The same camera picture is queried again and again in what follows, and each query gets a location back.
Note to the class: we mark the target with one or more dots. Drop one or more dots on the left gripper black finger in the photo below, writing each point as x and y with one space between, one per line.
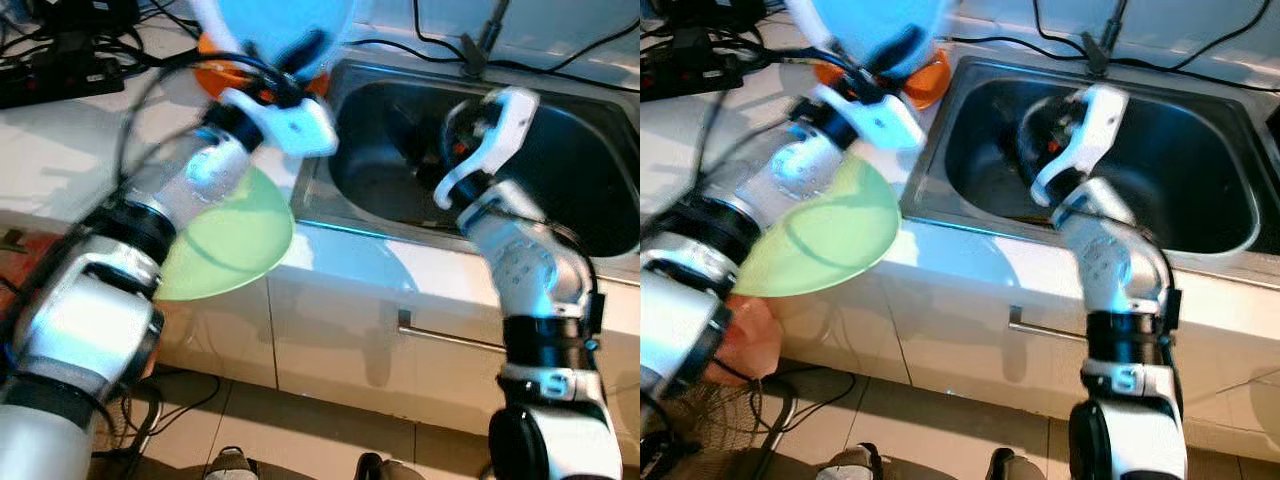
305 52
900 48

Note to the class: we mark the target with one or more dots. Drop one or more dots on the light green plate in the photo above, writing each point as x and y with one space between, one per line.
820 245
225 245

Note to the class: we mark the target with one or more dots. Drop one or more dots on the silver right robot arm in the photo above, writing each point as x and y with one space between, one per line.
520 270
1110 270

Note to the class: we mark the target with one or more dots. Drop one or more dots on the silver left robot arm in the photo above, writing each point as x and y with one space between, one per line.
90 330
680 330

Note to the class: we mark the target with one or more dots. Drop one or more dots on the orange bowl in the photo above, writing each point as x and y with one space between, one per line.
212 78
928 85

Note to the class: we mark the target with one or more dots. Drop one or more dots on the grey sink faucet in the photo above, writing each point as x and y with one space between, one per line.
1105 35
485 40

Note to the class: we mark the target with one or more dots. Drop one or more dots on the stainless steel sink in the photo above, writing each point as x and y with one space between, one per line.
1200 150
590 150

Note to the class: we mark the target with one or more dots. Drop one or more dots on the black power strip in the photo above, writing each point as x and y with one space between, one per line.
55 85
690 75

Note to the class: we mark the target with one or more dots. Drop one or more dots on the black power adapter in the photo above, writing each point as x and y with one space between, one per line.
700 10
85 15

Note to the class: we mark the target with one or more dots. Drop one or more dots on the white sink cabinet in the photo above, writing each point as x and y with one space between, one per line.
930 330
340 330

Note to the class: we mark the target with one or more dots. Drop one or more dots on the orange plastic bag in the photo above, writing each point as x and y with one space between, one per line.
750 340
172 325

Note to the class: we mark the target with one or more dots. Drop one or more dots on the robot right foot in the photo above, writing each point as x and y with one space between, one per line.
385 468
1010 465

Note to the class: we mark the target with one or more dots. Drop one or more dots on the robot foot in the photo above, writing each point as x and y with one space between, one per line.
230 465
850 462
1010 465
385 468

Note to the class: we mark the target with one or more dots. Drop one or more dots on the black floor fan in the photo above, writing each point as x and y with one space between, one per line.
715 430
125 420

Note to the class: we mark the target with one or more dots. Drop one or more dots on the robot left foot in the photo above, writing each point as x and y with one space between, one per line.
850 462
230 465

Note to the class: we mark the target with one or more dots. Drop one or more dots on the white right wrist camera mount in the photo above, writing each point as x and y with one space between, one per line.
1090 135
497 140

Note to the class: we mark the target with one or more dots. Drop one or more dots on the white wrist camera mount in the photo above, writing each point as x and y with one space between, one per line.
290 122
1090 135
880 118
497 140

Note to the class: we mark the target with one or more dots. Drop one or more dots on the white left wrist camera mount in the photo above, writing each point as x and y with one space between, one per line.
290 122
880 118

